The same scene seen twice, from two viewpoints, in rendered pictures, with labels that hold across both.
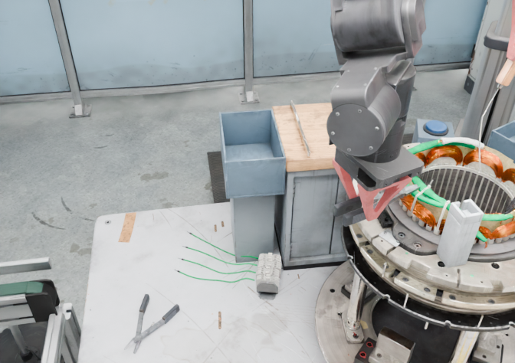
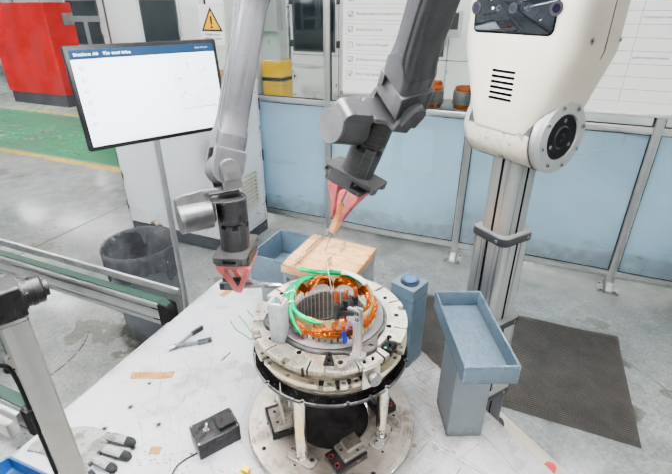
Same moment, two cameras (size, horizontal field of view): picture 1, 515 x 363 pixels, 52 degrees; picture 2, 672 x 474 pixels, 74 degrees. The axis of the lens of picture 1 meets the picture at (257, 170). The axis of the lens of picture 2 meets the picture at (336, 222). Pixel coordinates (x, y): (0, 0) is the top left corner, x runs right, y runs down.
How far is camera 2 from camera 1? 0.71 m
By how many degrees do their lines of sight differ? 29
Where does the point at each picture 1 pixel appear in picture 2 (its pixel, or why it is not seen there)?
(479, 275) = (282, 352)
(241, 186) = (259, 273)
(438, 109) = (630, 318)
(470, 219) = (273, 307)
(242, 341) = (225, 372)
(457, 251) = (273, 330)
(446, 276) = (263, 344)
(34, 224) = not seen: hidden behind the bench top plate
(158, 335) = (189, 349)
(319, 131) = (320, 255)
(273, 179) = (276, 275)
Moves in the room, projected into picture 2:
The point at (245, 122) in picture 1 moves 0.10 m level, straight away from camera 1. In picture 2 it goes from (295, 239) to (313, 226)
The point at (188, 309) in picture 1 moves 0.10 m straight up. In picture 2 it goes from (216, 343) to (211, 316)
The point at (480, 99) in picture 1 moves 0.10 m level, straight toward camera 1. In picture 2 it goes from (472, 274) to (444, 285)
